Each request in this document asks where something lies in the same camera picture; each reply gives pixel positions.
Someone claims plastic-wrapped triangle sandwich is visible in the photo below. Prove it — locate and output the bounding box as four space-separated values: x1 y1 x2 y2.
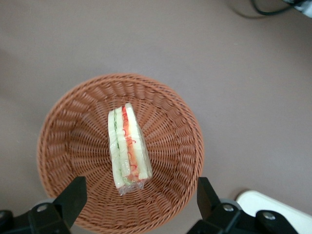
107 102 153 196

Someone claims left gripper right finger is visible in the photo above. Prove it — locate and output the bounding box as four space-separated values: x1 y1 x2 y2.
186 177 258 234

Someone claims round brown wicker basket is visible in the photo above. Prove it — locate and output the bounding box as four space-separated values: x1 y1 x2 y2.
36 73 204 232

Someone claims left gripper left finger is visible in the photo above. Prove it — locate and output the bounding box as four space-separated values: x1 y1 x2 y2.
28 176 88 234

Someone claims white and black fabric object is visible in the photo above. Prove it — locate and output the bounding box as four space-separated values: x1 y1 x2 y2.
293 0 312 16

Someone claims black cable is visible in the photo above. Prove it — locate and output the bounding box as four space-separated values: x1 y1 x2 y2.
251 0 297 16

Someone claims cream plastic tray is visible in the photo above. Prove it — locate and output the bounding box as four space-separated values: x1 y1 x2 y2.
235 189 312 234

